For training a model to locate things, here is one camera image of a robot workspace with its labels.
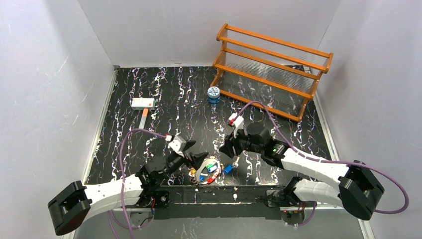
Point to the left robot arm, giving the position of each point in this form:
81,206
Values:
78,202

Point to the metal key organizer red handle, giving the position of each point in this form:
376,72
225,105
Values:
207,173

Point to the blue jar with patterned lid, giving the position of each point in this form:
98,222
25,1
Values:
213,93

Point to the aluminium rail frame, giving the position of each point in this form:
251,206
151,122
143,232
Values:
229,212

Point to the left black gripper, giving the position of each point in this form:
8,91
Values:
186,154

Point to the white box with red logo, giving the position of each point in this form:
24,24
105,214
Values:
143,103

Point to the blue key tag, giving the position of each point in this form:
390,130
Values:
228,169

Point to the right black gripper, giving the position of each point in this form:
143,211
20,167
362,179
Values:
237,145

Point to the silver key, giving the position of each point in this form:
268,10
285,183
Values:
235,163

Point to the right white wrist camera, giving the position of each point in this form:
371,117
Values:
237,123

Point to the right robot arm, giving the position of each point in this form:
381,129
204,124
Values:
352,187

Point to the white orange marker pen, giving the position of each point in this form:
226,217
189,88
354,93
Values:
143,118

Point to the orange wooden shelf rack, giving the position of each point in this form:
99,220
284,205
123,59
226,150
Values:
282,75

